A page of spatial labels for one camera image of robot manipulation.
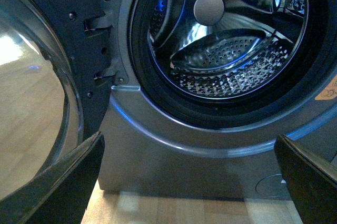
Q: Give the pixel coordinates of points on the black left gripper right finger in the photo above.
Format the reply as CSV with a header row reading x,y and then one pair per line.
x,y
310,180

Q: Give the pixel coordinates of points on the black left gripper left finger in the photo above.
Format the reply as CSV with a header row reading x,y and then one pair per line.
x,y
61,192

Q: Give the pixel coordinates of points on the washing machine glass door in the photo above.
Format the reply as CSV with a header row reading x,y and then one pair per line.
x,y
51,101

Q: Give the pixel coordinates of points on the grey front-load washing machine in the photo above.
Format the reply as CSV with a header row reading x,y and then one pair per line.
x,y
150,153

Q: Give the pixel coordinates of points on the steel washing machine drum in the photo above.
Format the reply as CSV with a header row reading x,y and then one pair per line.
x,y
224,49

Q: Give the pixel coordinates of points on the orange warning sticker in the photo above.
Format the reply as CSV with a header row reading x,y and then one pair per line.
x,y
329,92

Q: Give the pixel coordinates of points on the black rubber door gasket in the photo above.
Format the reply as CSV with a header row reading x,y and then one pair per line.
x,y
309,68

